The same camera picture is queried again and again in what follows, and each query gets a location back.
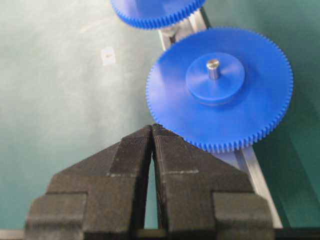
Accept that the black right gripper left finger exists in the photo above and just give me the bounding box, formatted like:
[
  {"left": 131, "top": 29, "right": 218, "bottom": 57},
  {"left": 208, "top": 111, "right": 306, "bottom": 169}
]
[{"left": 24, "top": 125, "right": 153, "bottom": 240}]

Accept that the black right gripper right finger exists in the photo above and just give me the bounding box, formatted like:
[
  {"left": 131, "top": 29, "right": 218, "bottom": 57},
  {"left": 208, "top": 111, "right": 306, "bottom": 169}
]
[{"left": 152, "top": 124, "right": 275, "bottom": 240}]

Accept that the small blue gear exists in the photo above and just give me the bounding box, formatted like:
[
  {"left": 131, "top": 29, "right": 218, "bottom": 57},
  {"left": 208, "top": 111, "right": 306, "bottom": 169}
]
[{"left": 110, "top": 0, "right": 205, "bottom": 30}]

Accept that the large blue gear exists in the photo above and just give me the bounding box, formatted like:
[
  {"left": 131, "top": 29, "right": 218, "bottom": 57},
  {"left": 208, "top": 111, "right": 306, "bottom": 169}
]
[{"left": 146, "top": 27, "right": 294, "bottom": 153}]

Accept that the steel shaft under large gear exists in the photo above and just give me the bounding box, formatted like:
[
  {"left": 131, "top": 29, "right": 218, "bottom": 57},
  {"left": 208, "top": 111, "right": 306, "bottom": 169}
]
[{"left": 206, "top": 59, "right": 220, "bottom": 81}]

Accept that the aluminium extrusion rail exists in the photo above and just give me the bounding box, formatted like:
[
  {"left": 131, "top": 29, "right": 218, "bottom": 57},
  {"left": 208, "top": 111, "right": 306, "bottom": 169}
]
[{"left": 158, "top": 8, "right": 283, "bottom": 229}]

